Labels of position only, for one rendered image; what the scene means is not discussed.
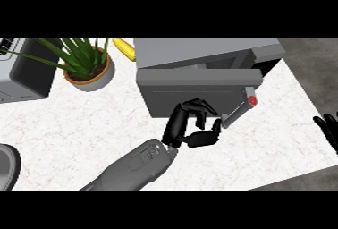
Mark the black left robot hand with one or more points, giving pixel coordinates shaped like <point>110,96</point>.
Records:
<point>173,128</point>

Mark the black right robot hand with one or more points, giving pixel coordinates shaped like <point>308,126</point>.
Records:
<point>331,128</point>

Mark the grey milk carton red cap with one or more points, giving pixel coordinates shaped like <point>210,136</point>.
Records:
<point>251,100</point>

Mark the grey microwave body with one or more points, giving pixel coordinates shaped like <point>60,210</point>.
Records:
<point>194,52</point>

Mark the green plant in grey pot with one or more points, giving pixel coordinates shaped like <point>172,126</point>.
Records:
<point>91,76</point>

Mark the yellow corn cob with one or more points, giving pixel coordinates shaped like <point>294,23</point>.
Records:
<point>126,49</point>

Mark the grey appliance with dark front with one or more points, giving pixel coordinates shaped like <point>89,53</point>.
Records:
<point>24,71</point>

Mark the grey round dark-rimmed bowl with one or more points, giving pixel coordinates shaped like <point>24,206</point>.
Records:
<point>8,167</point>

